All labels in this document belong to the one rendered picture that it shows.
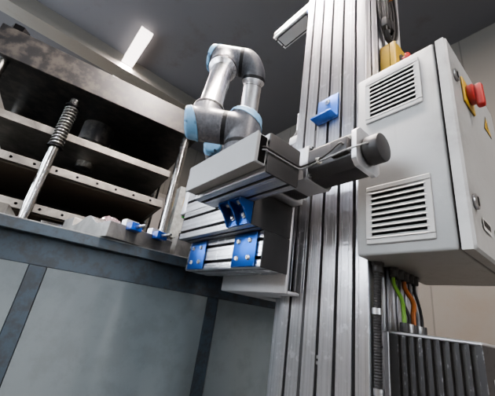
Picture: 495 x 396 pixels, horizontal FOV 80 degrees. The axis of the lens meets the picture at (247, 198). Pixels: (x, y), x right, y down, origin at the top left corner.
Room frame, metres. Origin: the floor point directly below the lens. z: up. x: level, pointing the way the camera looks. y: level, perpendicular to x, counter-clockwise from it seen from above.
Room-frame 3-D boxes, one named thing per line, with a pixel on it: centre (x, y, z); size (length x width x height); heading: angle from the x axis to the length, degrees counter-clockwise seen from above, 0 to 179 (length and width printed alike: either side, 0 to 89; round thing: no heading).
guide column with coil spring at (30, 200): (1.61, 1.20, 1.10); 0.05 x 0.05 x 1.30
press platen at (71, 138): (2.05, 1.25, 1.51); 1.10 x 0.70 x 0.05; 119
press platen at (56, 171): (2.04, 1.24, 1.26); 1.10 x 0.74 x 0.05; 119
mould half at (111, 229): (1.27, 0.54, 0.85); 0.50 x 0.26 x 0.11; 46
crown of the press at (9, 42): (1.99, 1.22, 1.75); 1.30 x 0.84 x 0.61; 119
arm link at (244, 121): (0.86, 0.05, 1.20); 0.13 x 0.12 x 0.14; 89
